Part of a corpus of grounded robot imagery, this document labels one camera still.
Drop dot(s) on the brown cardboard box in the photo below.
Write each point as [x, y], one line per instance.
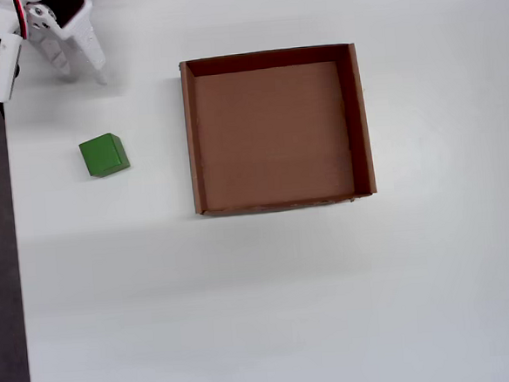
[272, 133]

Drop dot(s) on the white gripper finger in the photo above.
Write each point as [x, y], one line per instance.
[54, 52]
[87, 49]

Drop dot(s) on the green cube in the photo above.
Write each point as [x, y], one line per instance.
[103, 154]

